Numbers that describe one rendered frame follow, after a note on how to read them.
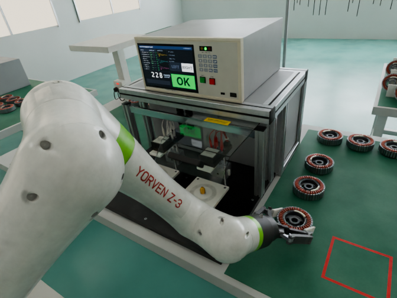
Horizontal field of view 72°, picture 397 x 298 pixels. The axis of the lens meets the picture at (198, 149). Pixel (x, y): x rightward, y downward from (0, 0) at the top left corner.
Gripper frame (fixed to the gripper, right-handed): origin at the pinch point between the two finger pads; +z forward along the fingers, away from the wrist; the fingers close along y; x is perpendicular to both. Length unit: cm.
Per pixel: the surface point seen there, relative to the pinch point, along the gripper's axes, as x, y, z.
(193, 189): -6.0, -36.0, -12.2
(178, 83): 31, -50, -23
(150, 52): 39, -60, -31
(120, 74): 25, -158, 8
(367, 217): 8.1, 14.9, 18.4
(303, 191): 7.8, -4.8, 10.9
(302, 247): -4.6, 6.7, -3.5
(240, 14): 240, -496, 456
